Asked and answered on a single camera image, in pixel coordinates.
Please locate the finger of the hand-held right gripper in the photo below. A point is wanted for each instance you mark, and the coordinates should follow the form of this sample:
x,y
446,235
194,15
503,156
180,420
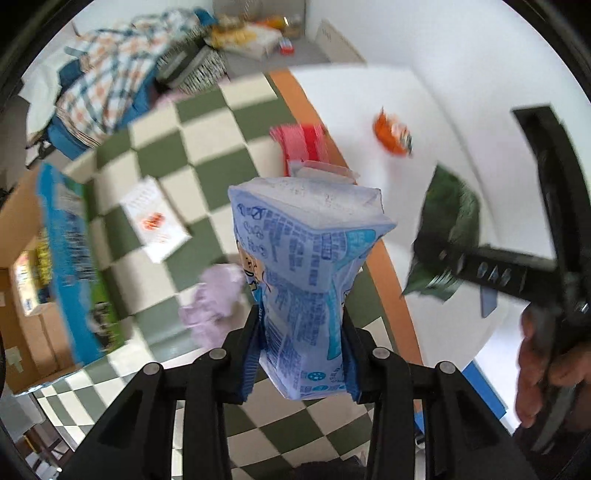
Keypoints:
x,y
488,302
501,272

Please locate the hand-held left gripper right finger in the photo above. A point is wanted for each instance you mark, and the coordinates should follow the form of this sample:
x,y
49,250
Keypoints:
x,y
354,374

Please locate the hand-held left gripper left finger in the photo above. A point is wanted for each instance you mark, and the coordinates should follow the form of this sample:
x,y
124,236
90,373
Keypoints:
x,y
248,369

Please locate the green snack packet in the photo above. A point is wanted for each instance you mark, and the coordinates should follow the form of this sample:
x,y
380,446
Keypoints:
x,y
445,221

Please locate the blue tissue packet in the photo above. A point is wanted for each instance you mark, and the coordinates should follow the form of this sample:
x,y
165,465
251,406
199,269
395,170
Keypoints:
x,y
304,277

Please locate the person's right hand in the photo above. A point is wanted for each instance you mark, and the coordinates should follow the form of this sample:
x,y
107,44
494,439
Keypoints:
x,y
535,369

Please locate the purple cloth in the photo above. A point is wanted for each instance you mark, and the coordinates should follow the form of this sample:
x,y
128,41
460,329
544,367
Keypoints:
x,y
212,304

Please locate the blue white board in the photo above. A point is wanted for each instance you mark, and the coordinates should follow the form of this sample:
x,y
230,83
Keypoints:
x,y
487,392

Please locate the white packet red print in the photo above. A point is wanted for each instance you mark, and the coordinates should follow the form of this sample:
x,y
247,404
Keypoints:
x,y
154,221

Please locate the orange snack packet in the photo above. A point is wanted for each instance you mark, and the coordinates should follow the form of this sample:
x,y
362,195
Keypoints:
x,y
392,134

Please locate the white pink packet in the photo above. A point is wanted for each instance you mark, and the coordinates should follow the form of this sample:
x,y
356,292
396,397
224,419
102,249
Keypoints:
x,y
323,170

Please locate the large blue printed box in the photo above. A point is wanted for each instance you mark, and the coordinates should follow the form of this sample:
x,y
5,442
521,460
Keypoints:
x,y
74,258

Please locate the cardboard box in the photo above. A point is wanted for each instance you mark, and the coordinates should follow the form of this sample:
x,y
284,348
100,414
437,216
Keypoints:
x,y
23,332

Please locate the red striped packet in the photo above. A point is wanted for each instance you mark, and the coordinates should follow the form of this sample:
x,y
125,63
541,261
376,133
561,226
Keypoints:
x,y
302,141

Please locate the blue bag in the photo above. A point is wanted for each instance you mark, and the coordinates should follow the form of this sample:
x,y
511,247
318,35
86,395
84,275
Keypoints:
x,y
67,136

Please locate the zebra pattern basket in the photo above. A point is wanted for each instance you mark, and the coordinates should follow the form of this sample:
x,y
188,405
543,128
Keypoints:
x,y
196,69

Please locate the plaid cloth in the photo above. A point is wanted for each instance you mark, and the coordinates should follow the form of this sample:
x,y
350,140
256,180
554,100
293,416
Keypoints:
x,y
120,69

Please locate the clutter of yellow items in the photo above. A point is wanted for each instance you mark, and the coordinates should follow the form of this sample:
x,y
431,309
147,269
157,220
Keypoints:
x,y
244,39

